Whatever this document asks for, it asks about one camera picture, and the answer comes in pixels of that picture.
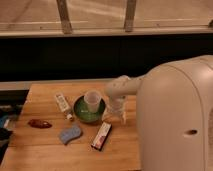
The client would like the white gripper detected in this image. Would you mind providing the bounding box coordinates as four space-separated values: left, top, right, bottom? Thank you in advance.
102 98 126 124

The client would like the dark clutter beside table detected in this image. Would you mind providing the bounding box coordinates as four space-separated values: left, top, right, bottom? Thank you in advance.
0 105 17 164

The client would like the white ceramic cup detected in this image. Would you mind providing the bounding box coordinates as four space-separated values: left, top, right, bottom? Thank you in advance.
84 90 101 113

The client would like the white tube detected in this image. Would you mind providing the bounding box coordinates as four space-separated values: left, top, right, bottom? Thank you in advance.
55 93 74 120

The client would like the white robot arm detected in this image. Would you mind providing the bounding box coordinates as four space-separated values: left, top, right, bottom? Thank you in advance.
105 55 213 171

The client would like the white red eraser box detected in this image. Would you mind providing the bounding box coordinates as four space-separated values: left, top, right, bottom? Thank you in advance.
91 122 112 151

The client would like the green bowl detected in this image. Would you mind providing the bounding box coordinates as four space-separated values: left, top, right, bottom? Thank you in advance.
73 96 106 123

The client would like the blue sponge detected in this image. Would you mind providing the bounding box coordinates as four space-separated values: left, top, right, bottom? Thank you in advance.
59 125 82 145

